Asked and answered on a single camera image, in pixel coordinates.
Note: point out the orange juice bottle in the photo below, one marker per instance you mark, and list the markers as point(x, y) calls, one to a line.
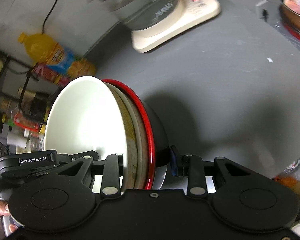
point(42, 48)

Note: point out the red and black bowl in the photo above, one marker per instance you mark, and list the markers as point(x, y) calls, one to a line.
point(156, 136)

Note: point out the upper red can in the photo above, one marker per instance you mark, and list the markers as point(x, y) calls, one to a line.
point(43, 71)

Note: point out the cream bowl patterned outside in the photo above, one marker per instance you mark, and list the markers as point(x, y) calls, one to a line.
point(136, 161)

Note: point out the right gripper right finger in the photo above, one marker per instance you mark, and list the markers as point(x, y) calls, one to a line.
point(190, 166)

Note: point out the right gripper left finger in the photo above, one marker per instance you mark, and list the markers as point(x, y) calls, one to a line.
point(110, 185)

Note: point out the small white plate Bakery print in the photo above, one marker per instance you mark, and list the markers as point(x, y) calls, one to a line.
point(159, 177)

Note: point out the black metal spice rack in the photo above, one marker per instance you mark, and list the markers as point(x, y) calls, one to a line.
point(13, 75)

